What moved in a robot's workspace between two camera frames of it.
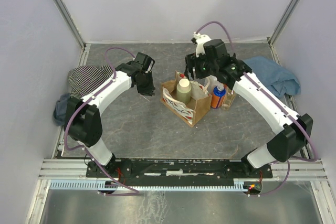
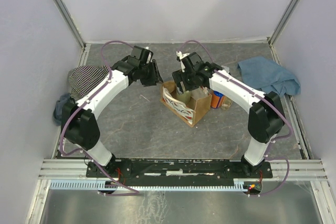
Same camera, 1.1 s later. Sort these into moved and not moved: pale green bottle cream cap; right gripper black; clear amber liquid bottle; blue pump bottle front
Moved: right gripper black
Not moved: clear amber liquid bottle; blue pump bottle front; pale green bottle cream cap
